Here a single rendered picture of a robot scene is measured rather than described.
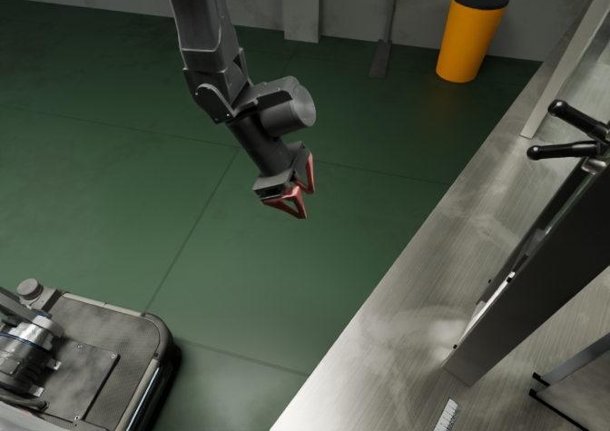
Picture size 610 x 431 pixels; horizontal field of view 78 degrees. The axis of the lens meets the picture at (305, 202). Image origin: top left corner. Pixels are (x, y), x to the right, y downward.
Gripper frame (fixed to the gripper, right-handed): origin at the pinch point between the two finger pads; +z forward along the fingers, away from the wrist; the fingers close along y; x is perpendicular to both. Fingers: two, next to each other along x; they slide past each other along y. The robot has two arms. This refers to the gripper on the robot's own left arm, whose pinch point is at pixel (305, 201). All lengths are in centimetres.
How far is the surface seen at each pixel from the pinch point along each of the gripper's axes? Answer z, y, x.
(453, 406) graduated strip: 27.2, -22.1, -18.3
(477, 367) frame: 21.8, -18.2, -23.0
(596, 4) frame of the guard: 7, 50, -51
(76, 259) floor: 32, 26, 157
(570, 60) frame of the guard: 17, 50, -46
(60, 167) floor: 7, 79, 200
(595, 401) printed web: 28.1, -19.2, -36.5
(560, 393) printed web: 29.5, -18.0, -32.5
